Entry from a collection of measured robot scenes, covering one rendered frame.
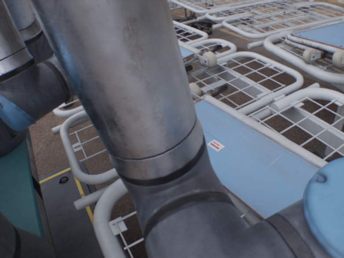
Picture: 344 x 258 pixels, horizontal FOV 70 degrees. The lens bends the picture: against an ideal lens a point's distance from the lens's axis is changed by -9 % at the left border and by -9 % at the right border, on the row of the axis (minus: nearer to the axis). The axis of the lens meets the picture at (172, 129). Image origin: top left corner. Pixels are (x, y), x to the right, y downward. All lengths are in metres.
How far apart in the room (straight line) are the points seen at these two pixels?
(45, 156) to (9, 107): 1.31
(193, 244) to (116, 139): 0.09
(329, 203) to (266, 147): 0.51
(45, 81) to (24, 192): 0.27
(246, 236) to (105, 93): 0.14
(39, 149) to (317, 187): 1.76
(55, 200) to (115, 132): 0.82
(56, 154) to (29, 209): 1.16
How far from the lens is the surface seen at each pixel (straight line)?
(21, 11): 0.74
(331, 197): 0.20
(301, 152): 0.70
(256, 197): 0.60
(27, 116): 0.49
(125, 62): 0.16
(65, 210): 0.95
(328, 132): 0.93
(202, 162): 0.24
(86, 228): 0.88
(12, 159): 0.77
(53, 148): 1.81
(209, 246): 0.20
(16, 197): 0.65
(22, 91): 0.49
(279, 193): 0.61
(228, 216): 0.22
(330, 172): 0.21
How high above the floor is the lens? 1.00
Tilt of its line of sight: 38 degrees down
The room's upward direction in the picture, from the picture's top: 10 degrees counter-clockwise
